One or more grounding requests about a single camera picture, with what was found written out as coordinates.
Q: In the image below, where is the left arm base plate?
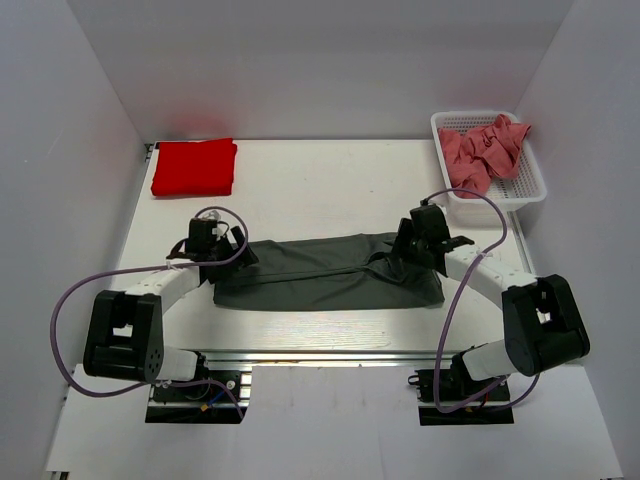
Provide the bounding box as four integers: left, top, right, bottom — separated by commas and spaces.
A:
145, 369, 251, 425

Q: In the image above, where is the white plastic basket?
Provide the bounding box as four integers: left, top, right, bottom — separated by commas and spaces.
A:
430, 110, 546, 211

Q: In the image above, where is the folded red t-shirt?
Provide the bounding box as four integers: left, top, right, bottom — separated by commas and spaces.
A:
151, 138, 238, 198

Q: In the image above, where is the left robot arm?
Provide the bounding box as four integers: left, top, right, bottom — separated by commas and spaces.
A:
83, 220, 258, 399

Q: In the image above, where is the aluminium table rail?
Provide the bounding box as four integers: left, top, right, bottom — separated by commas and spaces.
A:
199, 347, 476, 369

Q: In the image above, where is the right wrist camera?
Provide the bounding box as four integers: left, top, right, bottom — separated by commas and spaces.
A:
410, 203, 451, 245

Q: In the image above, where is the dark grey t-shirt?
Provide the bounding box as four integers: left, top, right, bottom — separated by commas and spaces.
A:
213, 233, 444, 312

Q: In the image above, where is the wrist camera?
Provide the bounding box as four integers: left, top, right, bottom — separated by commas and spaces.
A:
185, 212, 220, 254
410, 203, 451, 245

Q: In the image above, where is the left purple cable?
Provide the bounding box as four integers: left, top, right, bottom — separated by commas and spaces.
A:
51, 207, 249, 421

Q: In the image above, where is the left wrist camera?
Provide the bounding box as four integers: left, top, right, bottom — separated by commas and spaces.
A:
185, 212, 220, 254

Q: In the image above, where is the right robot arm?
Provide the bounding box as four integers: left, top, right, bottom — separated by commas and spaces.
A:
393, 219, 591, 399

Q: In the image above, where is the crumpled pink t-shirt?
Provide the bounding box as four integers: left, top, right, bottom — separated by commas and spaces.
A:
438, 114, 531, 199

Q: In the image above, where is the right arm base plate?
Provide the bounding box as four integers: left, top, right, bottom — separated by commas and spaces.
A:
407, 367, 516, 427

